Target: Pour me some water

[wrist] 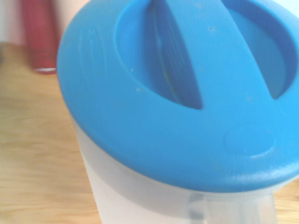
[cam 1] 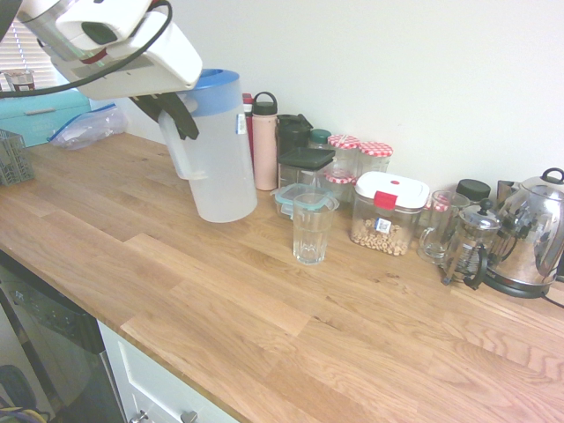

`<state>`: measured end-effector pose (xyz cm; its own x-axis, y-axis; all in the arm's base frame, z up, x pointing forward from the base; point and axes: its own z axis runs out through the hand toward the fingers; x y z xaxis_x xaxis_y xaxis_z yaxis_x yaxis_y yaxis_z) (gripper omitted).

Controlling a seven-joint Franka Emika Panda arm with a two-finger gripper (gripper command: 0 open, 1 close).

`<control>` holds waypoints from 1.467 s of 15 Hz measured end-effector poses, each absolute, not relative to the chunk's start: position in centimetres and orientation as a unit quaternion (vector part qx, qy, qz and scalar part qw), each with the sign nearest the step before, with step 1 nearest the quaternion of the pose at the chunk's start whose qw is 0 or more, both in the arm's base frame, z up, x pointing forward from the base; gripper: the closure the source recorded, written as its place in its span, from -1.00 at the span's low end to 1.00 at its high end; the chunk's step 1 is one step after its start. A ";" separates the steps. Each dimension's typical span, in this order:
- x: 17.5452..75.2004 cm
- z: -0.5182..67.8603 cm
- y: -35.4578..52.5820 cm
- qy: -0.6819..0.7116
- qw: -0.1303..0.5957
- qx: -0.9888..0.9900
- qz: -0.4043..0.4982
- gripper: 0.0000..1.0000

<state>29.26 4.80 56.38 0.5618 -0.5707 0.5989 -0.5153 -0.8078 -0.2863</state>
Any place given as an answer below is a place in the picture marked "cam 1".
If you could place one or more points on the clear glass mug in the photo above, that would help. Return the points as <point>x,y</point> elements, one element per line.
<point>436,238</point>

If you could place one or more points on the silver drawer knob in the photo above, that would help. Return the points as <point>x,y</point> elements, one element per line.
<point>141,416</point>
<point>188,416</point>

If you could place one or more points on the jar with green lid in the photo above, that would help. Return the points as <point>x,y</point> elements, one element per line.
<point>319,138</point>

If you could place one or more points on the red water bottle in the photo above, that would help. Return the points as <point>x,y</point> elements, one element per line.
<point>247,114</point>

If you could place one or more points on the white cabinet drawer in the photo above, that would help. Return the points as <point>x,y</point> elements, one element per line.
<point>150,379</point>

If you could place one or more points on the jar with black lid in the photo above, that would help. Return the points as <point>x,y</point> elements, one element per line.
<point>473,189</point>

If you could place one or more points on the clear zip plastic bag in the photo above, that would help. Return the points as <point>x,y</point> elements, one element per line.
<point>88,130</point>

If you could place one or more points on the glass measuring cup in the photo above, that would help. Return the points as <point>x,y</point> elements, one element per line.
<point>20,81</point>

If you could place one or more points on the cereal container with white lid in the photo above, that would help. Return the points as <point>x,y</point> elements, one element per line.
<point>388,216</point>

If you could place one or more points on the tall jar red checked lid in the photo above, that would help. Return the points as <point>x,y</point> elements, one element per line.
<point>374,156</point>
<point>344,150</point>

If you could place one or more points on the small jar red checked lid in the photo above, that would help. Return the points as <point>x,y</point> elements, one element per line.
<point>340,183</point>
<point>440,205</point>

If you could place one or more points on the grey plastic basket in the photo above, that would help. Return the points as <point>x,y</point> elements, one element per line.
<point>13,158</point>

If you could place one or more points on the square container with black lid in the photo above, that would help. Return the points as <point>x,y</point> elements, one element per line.
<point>304,161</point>

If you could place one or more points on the pink water bottle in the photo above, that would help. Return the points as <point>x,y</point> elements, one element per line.
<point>264,150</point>

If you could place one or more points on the chrome electric kettle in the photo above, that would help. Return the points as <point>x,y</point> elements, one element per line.
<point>529,238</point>

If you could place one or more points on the teal bread box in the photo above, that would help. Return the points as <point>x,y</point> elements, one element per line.
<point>31,116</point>

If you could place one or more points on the translucent pitcher with blue lid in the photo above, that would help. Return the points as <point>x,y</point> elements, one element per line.
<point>220,158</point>

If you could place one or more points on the glass french press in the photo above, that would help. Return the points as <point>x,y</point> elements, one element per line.
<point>469,247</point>

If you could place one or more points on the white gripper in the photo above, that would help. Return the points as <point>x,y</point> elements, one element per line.
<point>150,70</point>

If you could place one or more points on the black dishwasher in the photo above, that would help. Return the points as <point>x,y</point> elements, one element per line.
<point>53,352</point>

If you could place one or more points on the black shaker bottle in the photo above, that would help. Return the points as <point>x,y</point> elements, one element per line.
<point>291,130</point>

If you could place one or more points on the window blind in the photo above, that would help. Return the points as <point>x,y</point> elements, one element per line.
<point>22,57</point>

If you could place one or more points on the glass container with teal lid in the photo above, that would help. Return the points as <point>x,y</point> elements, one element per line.
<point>286,198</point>

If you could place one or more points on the clear faceted drinking glass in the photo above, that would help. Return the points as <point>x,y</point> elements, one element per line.
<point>310,233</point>

